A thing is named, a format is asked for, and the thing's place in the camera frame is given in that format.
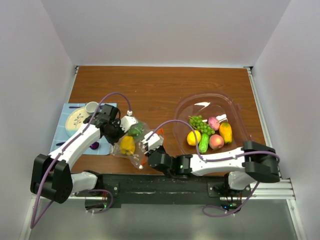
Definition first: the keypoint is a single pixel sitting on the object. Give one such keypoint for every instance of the orange fake fruit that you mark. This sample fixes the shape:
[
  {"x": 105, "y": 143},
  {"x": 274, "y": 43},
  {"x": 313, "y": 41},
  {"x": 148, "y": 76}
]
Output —
[{"x": 225, "y": 131}]

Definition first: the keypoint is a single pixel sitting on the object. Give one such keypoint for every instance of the cream floral plate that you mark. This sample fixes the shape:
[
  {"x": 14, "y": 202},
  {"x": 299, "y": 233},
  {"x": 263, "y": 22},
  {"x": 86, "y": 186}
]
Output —
[{"x": 75, "y": 120}]

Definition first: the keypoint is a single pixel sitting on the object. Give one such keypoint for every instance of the grey cup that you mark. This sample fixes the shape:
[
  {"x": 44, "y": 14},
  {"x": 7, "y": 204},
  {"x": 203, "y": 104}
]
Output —
[{"x": 90, "y": 107}]

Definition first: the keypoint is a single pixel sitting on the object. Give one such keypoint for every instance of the purple spoon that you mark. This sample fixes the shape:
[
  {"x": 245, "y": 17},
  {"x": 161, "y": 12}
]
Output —
[{"x": 94, "y": 146}]

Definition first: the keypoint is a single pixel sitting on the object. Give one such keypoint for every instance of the yellow fake bell pepper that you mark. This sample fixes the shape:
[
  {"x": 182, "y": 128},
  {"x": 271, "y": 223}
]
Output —
[{"x": 127, "y": 146}]

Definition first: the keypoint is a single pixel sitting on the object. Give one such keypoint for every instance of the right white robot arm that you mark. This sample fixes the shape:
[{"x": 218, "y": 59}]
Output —
[{"x": 253, "y": 162}]

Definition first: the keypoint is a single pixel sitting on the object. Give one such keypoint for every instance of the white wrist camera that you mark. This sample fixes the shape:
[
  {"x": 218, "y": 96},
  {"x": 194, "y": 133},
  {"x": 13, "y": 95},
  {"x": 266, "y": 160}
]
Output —
[
  {"x": 152, "y": 141},
  {"x": 128, "y": 121}
]

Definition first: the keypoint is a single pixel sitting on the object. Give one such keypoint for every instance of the pink transparent plastic tub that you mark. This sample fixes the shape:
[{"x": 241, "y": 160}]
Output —
[{"x": 220, "y": 106}]

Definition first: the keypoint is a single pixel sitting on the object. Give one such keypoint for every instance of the blue checked cloth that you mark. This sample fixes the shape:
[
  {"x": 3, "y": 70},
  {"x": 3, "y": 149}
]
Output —
[{"x": 61, "y": 134}]

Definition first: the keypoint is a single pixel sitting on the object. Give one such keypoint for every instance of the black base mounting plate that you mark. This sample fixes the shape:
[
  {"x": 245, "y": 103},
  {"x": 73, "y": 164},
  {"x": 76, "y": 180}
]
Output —
[{"x": 162, "y": 190}]

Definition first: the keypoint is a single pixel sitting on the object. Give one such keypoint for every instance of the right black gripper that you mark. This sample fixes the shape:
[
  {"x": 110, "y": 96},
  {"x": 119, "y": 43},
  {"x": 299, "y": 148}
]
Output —
[{"x": 160, "y": 148}]

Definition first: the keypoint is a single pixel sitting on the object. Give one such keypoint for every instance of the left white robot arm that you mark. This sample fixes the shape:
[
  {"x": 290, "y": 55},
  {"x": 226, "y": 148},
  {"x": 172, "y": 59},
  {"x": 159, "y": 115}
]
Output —
[{"x": 51, "y": 174}]

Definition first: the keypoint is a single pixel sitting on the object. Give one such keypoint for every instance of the yellow fake lemon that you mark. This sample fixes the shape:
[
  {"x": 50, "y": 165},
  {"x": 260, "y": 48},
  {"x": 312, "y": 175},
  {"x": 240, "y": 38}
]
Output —
[{"x": 192, "y": 138}]

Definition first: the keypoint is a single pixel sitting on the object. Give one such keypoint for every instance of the clear zip top bag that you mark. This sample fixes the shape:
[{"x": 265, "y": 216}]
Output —
[{"x": 138, "y": 159}]

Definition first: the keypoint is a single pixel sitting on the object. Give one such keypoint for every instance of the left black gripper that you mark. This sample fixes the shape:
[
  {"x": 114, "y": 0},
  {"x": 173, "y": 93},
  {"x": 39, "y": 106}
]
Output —
[{"x": 121, "y": 133}]

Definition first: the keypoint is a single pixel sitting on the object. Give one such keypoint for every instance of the light green fake gourd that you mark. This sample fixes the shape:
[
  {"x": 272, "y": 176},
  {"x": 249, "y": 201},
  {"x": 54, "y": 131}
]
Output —
[{"x": 204, "y": 143}]

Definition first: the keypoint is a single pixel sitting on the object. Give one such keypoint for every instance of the pink fake peach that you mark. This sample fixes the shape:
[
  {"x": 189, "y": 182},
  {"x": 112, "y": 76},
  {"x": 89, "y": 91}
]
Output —
[{"x": 216, "y": 142}]

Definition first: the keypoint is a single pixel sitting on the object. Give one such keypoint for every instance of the green fake grapes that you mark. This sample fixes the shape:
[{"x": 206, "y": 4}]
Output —
[{"x": 197, "y": 123}]

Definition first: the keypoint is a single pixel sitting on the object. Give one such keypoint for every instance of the dark green fake pepper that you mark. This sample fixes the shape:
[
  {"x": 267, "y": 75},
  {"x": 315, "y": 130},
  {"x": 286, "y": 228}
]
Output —
[{"x": 136, "y": 130}]

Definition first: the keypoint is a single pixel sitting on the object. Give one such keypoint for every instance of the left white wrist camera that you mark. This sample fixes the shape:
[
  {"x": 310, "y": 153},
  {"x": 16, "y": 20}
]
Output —
[{"x": 128, "y": 121}]

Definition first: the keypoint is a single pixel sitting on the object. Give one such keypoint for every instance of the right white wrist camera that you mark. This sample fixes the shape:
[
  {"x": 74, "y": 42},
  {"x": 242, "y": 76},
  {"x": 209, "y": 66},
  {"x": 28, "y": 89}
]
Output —
[{"x": 152, "y": 141}]

